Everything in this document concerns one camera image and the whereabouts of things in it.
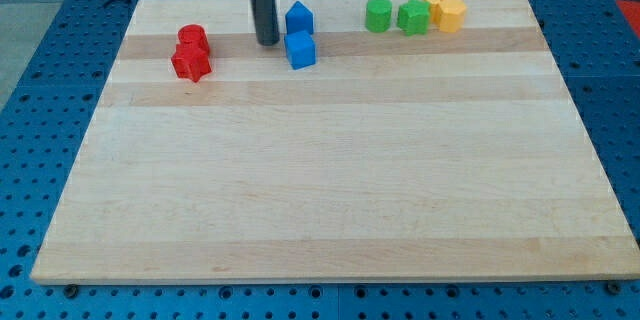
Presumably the blue cube block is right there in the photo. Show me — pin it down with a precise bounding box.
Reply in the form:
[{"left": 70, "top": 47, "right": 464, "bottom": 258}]
[{"left": 284, "top": 31, "right": 316, "bottom": 70}]

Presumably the red star block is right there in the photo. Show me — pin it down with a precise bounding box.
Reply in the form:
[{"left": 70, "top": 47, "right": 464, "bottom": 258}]
[{"left": 171, "top": 44, "right": 212, "bottom": 83}]

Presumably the green star block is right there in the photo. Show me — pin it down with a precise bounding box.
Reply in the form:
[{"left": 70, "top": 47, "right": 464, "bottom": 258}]
[{"left": 397, "top": 0, "right": 431, "bottom": 36}]

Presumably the blue pentagon house block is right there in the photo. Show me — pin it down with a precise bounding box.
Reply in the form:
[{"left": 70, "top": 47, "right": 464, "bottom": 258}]
[{"left": 285, "top": 1, "right": 315, "bottom": 35}]

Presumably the red cylinder block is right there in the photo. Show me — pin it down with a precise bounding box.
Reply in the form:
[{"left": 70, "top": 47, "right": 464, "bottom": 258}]
[{"left": 177, "top": 24, "right": 210, "bottom": 54}]

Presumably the green cylinder block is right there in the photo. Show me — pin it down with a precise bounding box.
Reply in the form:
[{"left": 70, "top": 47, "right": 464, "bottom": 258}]
[{"left": 365, "top": 0, "right": 392, "bottom": 33}]

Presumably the yellow hexagon block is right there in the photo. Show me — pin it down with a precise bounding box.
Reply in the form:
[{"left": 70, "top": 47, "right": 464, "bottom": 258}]
[{"left": 438, "top": 0, "right": 467, "bottom": 33}]

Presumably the light wooden board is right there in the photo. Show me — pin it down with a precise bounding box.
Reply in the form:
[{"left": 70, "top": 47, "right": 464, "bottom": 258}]
[{"left": 31, "top": 0, "right": 639, "bottom": 285}]

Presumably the red object at right edge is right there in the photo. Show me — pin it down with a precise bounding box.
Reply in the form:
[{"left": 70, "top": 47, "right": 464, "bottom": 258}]
[{"left": 616, "top": 0, "right": 640, "bottom": 37}]

